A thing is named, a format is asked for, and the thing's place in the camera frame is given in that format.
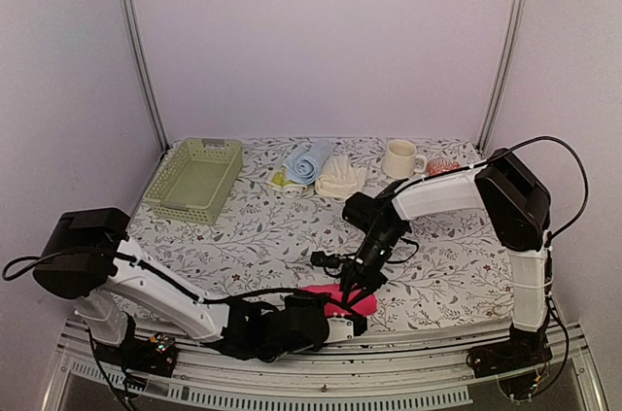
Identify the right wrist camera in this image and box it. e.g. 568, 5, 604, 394
310, 251, 352, 279

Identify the left black cable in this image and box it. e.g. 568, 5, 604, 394
1, 248, 302, 308

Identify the aluminium post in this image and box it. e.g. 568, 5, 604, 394
120, 0, 170, 154
476, 0, 526, 152

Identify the cream ceramic mug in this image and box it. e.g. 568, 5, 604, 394
382, 139, 428, 180

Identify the right aluminium post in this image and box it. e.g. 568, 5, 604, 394
476, 0, 526, 152

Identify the pink towel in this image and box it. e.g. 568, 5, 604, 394
301, 284, 378, 317

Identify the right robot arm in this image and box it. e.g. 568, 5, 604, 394
339, 149, 552, 368

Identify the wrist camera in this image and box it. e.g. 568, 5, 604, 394
326, 317, 355, 343
310, 251, 352, 279

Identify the green white towel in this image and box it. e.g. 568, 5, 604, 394
266, 160, 318, 199

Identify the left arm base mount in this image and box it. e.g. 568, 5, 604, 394
94, 333, 179, 378

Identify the left aluminium post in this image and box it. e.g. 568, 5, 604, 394
120, 0, 170, 154

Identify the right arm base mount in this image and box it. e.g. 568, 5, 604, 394
466, 339, 553, 401

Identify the red patterned bowl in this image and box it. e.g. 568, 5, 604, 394
427, 157, 461, 176

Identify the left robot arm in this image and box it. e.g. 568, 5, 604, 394
33, 208, 367, 366

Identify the cream rolled towel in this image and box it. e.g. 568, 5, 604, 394
314, 155, 368, 200

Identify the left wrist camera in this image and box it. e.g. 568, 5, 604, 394
326, 317, 355, 343

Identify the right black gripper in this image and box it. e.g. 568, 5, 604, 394
340, 226, 404, 311

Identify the green plastic basket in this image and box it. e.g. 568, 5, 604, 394
144, 138, 243, 224

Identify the blue rolled towel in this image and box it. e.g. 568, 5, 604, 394
283, 140, 334, 185

